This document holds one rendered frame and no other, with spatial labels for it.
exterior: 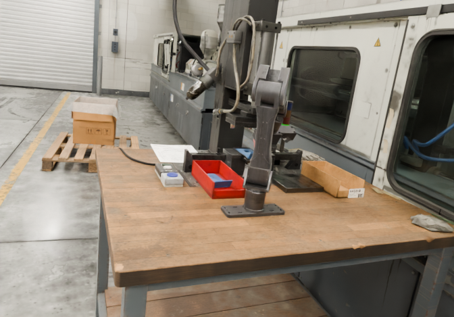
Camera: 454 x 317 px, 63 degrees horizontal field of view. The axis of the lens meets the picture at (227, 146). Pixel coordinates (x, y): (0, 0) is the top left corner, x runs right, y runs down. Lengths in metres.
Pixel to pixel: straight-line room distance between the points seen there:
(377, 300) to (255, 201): 0.94
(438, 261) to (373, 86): 0.85
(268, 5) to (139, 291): 1.16
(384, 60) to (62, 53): 9.38
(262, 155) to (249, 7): 0.67
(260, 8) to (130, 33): 9.14
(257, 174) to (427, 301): 0.76
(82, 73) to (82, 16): 1.42
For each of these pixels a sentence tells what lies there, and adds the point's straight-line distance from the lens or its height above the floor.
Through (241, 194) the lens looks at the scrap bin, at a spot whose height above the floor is 0.91.
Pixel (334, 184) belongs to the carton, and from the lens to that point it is 1.46.
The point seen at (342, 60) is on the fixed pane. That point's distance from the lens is 2.15.
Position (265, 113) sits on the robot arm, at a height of 1.22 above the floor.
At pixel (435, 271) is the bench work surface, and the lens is 1.48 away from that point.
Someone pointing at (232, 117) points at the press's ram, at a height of 1.13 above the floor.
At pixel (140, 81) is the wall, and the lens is 10.67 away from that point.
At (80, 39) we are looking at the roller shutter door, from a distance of 10.54.
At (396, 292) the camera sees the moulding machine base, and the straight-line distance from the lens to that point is 1.80.
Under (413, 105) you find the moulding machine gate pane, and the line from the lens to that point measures 1.67.
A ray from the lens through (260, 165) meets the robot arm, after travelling 1.12.
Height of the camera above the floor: 1.36
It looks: 14 degrees down
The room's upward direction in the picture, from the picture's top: 7 degrees clockwise
